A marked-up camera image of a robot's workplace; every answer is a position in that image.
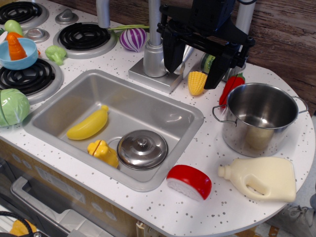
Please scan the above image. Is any purple white toy onion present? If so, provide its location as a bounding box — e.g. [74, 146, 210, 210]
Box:
[109, 25, 150, 52]

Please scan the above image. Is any grey shoe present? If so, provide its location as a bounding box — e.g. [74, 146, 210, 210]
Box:
[267, 204, 316, 237]

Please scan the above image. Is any yellow toy corn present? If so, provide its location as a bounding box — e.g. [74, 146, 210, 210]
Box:
[188, 71, 207, 96]

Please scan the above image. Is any silver oven handle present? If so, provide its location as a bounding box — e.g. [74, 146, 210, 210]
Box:
[10, 176, 75, 234]

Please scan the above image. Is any green toy pear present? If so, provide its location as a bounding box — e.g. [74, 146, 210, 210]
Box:
[4, 20, 23, 36]

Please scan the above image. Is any cream toy detergent bottle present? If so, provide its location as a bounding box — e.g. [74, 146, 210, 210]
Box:
[218, 157, 296, 202]

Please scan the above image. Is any red toy chili pepper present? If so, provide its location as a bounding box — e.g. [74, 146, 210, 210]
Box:
[219, 73, 245, 105]

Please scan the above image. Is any green toy cabbage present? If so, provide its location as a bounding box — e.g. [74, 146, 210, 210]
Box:
[0, 88, 30, 127]

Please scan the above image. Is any yellow toy bell pepper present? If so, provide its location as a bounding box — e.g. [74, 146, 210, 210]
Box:
[87, 140, 119, 168]

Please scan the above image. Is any silver right post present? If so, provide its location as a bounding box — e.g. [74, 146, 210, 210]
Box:
[236, 0, 257, 34]

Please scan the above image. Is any black burner front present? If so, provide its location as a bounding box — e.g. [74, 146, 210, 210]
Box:
[0, 59, 64, 105]

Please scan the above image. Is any green toy broccoli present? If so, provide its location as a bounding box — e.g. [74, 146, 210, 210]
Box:
[45, 45, 67, 66]

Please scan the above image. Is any yellow toy banana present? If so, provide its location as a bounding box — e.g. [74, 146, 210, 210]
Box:
[66, 105, 109, 140]

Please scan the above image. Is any silver left post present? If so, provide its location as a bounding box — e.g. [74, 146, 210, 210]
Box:
[96, 0, 110, 29]

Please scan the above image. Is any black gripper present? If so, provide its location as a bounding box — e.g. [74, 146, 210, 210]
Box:
[157, 0, 255, 89]

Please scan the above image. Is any stainless steel pot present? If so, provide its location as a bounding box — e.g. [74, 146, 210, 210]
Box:
[212, 83, 308, 158]

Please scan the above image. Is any silver stove knob upper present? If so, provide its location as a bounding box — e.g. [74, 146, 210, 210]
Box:
[55, 8, 79, 25]

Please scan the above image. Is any yellow toy below counter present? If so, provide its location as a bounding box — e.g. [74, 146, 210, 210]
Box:
[9, 220, 37, 236]

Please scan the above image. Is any black burner back left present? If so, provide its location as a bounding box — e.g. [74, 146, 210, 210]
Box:
[0, 1, 49, 31]

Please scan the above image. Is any green toy can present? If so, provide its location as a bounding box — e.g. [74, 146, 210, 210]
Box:
[200, 52, 237, 82]

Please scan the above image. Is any silver post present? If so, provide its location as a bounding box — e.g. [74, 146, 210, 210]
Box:
[96, 0, 110, 29]
[236, 0, 257, 34]

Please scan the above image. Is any blue toy bowl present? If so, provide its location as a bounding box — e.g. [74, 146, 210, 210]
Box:
[0, 38, 39, 70]

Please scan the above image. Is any black burner back right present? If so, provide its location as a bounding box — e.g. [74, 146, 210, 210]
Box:
[53, 22, 117, 59]

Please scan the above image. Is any black burner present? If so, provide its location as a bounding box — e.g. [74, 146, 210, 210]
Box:
[53, 22, 117, 59]
[0, 59, 64, 105]
[0, 1, 49, 31]

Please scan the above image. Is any silver toy faucet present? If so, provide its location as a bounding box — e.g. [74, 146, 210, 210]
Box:
[128, 0, 194, 94]

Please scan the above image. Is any orange toy carrot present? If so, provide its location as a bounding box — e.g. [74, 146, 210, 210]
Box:
[6, 33, 40, 61]

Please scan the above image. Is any silver stove knob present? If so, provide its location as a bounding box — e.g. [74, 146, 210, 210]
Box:
[24, 28, 50, 43]
[55, 8, 79, 25]

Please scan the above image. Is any red white toy cheese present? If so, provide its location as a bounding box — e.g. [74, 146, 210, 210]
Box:
[166, 165, 212, 201]

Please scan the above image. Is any steel pot lid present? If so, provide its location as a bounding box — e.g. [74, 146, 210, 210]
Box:
[117, 130, 168, 170]

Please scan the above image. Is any silver stove knob lower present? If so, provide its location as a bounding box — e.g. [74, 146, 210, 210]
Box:
[24, 28, 50, 43]

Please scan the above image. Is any silver toy sink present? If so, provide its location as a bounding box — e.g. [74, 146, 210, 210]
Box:
[23, 70, 204, 192]

